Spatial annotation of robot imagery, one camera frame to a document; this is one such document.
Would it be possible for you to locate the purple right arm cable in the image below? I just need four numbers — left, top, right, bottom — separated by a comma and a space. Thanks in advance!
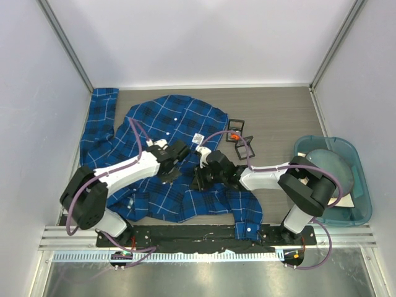
200, 130, 343, 270

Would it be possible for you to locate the round blue plate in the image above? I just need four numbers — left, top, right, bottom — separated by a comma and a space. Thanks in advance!
304, 148, 355, 192

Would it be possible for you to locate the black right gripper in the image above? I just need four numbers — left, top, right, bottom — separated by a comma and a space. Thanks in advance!
189, 161, 226, 192

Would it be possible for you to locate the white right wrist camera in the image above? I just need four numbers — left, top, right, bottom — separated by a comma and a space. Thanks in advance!
196, 145, 212, 168

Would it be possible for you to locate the small black tilted frame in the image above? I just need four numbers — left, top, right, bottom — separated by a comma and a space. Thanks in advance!
235, 136, 256, 160

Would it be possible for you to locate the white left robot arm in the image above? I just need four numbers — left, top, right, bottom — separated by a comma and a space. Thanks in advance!
60, 139, 190, 247

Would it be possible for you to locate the blue plaid shirt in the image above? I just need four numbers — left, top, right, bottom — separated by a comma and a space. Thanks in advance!
80, 88, 263, 239

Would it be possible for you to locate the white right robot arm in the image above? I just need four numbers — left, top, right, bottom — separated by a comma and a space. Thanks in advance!
190, 150, 343, 244

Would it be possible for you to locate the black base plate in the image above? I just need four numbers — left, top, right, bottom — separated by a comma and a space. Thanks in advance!
95, 224, 318, 252

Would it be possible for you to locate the white slotted cable duct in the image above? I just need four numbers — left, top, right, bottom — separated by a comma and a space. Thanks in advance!
52, 249, 284, 263

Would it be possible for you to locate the teal plastic bin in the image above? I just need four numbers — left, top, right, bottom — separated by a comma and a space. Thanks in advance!
294, 136, 372, 227

